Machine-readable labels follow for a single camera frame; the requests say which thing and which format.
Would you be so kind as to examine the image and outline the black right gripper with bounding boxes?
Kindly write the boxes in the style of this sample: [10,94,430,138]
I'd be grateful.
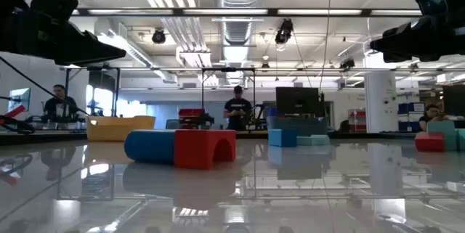
[370,9,465,63]

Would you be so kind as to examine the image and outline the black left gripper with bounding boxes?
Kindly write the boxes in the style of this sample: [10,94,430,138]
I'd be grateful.
[0,7,127,66]

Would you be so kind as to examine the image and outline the small blue cube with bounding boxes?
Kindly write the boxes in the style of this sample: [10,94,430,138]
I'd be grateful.
[124,129,177,165]

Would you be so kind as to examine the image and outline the long teal block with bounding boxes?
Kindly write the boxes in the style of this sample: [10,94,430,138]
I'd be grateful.
[296,134,331,147]

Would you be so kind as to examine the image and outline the blue cube block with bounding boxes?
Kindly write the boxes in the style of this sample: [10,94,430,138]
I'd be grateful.
[267,128,299,148]

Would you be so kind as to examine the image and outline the white pillar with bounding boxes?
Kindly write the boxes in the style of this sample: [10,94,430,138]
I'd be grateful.
[363,70,398,134]

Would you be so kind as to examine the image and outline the person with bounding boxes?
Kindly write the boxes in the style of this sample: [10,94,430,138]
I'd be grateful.
[223,85,253,131]
[42,83,79,122]
[418,104,448,133]

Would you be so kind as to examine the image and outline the blue storage bins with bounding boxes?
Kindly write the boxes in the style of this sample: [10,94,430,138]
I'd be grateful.
[397,102,426,132]

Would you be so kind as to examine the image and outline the black monitor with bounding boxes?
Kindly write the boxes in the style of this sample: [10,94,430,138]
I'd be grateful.
[275,86,326,118]
[442,84,465,118]

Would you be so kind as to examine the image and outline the red storage shelf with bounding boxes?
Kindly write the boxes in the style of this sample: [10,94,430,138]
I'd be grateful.
[347,108,368,133]

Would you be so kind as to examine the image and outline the lit monitor screen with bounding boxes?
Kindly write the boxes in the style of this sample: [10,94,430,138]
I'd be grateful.
[7,87,32,113]

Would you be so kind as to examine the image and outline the yellow plastic bin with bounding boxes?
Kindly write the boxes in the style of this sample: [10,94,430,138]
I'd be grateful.
[86,115,156,142]

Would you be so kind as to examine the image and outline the red clamp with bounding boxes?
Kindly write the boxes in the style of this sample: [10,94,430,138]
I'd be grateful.
[0,105,27,126]

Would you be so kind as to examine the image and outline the red crate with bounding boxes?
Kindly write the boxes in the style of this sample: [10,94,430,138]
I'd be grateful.
[177,107,206,118]

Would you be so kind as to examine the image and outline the grey-blue plastic bin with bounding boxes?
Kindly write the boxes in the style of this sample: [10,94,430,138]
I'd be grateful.
[266,115,328,136]

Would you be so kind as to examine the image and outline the red arch block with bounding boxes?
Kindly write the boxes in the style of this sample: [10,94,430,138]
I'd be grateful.
[174,128,238,171]

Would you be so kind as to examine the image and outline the overhead light bar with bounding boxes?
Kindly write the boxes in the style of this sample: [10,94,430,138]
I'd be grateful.
[71,7,424,17]

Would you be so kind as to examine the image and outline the black rig frame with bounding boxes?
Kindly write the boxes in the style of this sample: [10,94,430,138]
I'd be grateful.
[64,65,121,118]
[201,67,256,131]

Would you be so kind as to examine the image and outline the thin black cable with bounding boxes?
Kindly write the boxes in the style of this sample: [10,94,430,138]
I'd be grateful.
[0,56,90,116]

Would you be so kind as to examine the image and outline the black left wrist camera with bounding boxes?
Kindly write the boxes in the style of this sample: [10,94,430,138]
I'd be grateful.
[30,0,79,23]

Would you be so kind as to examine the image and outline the thin hanging cable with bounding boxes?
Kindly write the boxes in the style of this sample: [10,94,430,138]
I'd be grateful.
[318,0,333,92]

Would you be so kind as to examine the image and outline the black cable loop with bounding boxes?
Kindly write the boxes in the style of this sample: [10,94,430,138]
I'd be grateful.
[0,115,36,135]

